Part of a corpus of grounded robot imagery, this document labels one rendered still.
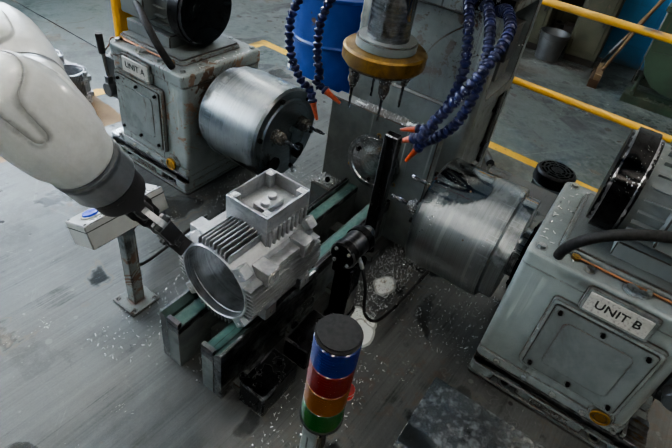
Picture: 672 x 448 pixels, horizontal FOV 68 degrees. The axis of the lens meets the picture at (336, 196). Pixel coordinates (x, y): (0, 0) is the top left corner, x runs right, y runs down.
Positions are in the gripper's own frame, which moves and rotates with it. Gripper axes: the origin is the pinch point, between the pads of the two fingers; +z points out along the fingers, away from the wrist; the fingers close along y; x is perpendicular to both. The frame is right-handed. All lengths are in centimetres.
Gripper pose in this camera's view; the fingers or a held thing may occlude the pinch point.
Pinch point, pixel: (174, 239)
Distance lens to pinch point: 89.2
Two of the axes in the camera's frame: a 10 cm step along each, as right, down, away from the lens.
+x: -5.6, 7.7, -3.0
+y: -8.1, -4.4, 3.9
